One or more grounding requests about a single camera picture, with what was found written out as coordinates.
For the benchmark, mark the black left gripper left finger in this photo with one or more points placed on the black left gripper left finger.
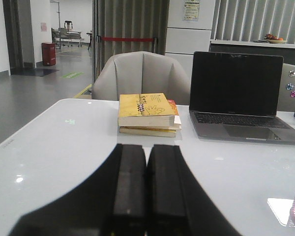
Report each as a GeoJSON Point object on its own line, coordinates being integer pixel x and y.
{"type": "Point", "coordinates": [110, 202]}

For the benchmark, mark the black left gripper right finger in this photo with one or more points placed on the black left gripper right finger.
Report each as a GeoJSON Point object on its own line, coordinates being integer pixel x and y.
{"type": "Point", "coordinates": [177, 204]}

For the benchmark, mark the yellow bottom book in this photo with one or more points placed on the yellow bottom book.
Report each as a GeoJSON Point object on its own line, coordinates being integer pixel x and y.
{"type": "Point", "coordinates": [148, 132]}

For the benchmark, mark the yellow book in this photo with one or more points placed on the yellow book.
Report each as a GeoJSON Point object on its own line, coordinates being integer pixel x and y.
{"type": "Point", "coordinates": [148, 132]}
{"type": "Point", "coordinates": [147, 110]}

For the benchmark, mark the red white middle book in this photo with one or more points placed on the red white middle book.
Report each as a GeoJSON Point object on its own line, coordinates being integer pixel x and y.
{"type": "Point", "coordinates": [177, 121]}

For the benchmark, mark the yellow top book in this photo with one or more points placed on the yellow top book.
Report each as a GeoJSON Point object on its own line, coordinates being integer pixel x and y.
{"type": "Point", "coordinates": [147, 110]}

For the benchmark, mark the grey open laptop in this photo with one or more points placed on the grey open laptop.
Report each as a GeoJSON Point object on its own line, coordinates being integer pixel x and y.
{"type": "Point", "coordinates": [235, 96]}

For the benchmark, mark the grey upholstered chair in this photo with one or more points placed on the grey upholstered chair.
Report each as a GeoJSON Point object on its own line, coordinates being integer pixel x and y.
{"type": "Point", "coordinates": [142, 72]}

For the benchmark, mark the red barrier belt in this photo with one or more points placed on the red barrier belt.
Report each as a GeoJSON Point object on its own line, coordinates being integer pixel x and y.
{"type": "Point", "coordinates": [116, 39]}

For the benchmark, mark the red trash bin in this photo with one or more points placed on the red trash bin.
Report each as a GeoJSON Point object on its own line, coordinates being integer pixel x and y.
{"type": "Point", "coordinates": [48, 53]}

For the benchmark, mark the distant rolling table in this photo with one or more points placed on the distant rolling table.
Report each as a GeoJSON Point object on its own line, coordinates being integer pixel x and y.
{"type": "Point", "coordinates": [64, 36]}

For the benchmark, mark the grey folding curtain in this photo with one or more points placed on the grey folding curtain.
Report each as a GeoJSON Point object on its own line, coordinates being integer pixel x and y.
{"type": "Point", "coordinates": [127, 19]}

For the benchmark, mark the fruit bowl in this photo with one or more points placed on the fruit bowl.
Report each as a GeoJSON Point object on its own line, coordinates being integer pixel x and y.
{"type": "Point", "coordinates": [274, 39]}

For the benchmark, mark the white wall poster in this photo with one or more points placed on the white wall poster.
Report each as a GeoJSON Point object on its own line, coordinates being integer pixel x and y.
{"type": "Point", "coordinates": [191, 10]}

